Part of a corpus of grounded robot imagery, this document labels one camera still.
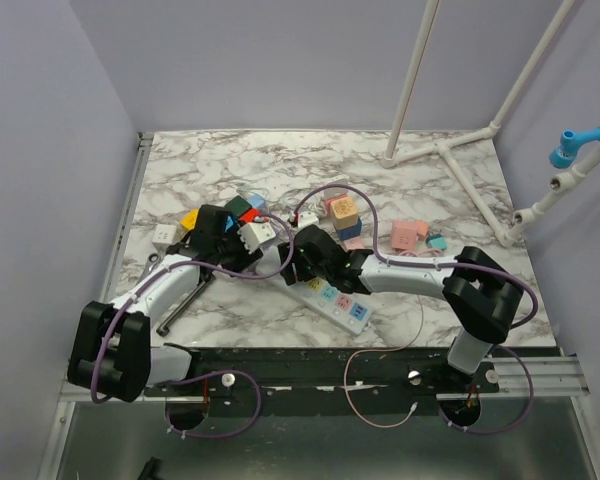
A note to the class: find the white power strip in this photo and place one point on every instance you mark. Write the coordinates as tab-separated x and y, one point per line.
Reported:
346	311

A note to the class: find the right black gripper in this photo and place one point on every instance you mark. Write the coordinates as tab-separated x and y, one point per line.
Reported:
285	252

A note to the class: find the blue pipe fitting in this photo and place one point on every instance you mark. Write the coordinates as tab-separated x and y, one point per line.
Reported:
571	142

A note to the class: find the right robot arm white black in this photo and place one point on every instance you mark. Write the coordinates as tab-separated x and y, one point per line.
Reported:
482	295

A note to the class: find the pink flat adapter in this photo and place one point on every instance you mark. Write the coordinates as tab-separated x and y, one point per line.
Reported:
422	229

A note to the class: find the dark metal t-handle key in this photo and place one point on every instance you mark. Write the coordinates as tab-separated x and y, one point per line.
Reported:
164	327

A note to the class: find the teal plug adapter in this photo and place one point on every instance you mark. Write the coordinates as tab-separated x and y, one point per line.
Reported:
436	242

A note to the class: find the dark blue cube socket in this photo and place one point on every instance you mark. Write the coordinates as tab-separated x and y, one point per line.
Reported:
351	232

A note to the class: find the red cube socket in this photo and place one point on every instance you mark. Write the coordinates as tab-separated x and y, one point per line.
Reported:
249	216

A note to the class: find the dark green cube socket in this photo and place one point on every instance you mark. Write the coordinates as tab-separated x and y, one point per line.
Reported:
238	206

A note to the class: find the light blue usb charger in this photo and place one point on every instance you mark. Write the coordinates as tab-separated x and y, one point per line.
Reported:
257	202

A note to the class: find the pink cube socket adapter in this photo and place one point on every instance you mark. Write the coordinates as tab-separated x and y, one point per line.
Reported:
404	235

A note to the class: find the pink round plug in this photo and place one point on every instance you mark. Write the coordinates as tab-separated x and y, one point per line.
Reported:
355	243

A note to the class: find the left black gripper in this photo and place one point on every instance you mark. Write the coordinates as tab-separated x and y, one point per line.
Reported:
245	257

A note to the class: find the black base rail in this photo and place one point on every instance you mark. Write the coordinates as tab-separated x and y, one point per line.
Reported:
296	382

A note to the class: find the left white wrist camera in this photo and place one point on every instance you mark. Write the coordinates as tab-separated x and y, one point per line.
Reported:
256	234

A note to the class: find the beige cube adapter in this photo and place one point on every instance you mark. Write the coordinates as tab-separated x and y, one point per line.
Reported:
343	212

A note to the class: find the ratchet wrench green handle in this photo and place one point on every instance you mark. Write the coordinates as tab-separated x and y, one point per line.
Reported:
152	260

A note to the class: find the white tiger cube adapter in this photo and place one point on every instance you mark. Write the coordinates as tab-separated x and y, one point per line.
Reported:
164	235

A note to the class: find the yellow cube socket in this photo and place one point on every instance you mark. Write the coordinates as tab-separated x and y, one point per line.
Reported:
188	222

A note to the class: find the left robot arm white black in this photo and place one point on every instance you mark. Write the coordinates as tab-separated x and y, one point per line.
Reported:
112	355

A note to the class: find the aluminium extrusion rail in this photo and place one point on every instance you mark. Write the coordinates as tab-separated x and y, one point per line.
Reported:
551	377

